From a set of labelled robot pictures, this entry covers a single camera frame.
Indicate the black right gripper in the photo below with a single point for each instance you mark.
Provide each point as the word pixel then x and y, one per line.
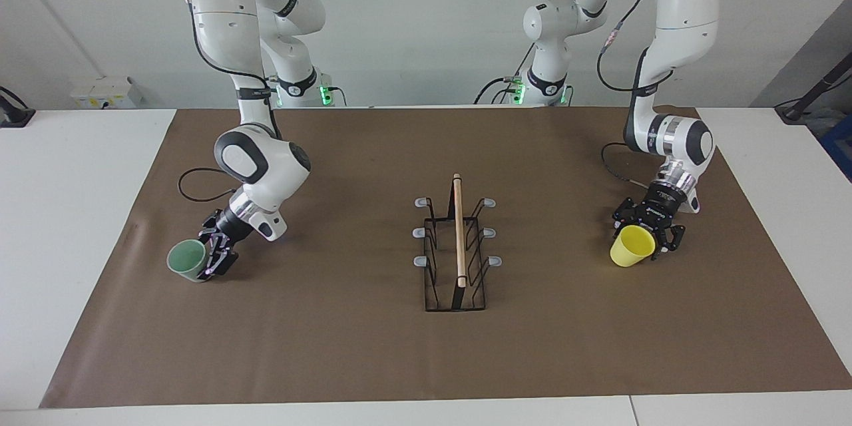
pixel 231 229

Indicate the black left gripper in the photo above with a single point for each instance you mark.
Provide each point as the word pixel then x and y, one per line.
pixel 660 208

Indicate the yellow plastic cup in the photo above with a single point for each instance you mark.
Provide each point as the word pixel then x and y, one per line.
pixel 629 247

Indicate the pale green plastic cup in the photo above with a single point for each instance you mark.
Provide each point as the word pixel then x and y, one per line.
pixel 186 258

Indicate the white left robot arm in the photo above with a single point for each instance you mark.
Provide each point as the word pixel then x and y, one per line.
pixel 685 6

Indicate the brown paper table mat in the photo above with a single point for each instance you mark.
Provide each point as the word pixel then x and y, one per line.
pixel 333 346

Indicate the black clamp stand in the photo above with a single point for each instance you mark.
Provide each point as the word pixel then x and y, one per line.
pixel 13 116
pixel 795 110

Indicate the blue storage box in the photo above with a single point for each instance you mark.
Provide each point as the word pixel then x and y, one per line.
pixel 840 146

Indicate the white wall outlet box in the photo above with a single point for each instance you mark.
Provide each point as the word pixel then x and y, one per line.
pixel 106 92

